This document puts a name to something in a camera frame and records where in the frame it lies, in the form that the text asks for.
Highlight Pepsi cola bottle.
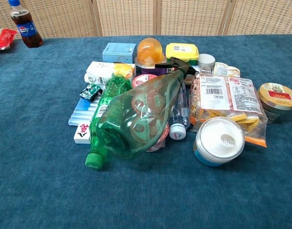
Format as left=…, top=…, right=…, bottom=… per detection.
left=8, top=0, right=43, bottom=49

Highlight orange jelly cup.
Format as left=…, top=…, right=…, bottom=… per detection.
left=134, top=38, right=167, bottom=69

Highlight beige snack packet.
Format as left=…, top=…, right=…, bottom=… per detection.
left=212, top=61, right=241, bottom=78

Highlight woven folding screen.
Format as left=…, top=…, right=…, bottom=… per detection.
left=0, top=0, right=292, bottom=39

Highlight blue white ribbed pack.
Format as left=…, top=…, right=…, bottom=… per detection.
left=68, top=97, right=100, bottom=126

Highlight red snack bag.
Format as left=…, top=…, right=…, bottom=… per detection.
left=0, top=27, right=19, bottom=52

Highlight clear zip bag of snacks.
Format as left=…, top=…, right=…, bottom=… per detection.
left=189, top=73, right=268, bottom=148

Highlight clear water bottle white cap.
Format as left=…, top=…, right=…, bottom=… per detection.
left=168, top=81, right=191, bottom=141

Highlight white orange juice carton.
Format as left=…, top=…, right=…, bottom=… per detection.
left=83, top=61, right=136, bottom=85

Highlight yellow plastic container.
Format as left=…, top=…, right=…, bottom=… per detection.
left=165, top=42, right=200, bottom=65

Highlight green transparent spray bottle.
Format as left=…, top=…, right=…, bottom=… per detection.
left=96, top=57, right=201, bottom=160

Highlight white lid jar blue label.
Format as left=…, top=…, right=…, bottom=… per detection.
left=193, top=116, right=246, bottom=167

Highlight light blue box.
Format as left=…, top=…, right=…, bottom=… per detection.
left=102, top=42, right=137, bottom=64

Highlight white mahjong tile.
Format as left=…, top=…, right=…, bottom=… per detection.
left=73, top=123, right=91, bottom=145

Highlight green soda bottle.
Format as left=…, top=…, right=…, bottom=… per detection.
left=85, top=73, right=133, bottom=170

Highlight gold lid jar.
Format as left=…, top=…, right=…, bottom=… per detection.
left=257, top=82, right=292, bottom=125

